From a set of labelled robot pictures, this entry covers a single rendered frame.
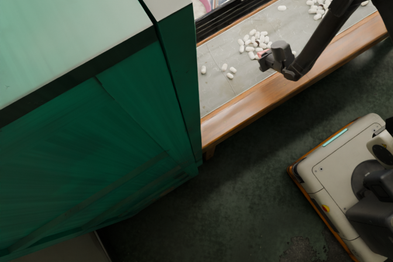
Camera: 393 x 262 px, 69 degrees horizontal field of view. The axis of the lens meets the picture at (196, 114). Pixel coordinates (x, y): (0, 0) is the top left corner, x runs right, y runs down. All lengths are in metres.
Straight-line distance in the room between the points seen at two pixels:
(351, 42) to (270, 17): 0.38
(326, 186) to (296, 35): 0.86
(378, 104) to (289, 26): 1.11
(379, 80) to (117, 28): 2.32
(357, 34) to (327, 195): 0.87
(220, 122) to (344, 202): 0.92
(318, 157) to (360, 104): 0.65
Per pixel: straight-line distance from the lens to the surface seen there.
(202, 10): 1.49
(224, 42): 1.40
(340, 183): 1.84
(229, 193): 1.97
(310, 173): 1.79
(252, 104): 1.26
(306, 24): 1.52
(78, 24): 0.22
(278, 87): 1.31
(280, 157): 2.04
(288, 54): 1.12
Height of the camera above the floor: 1.96
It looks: 75 degrees down
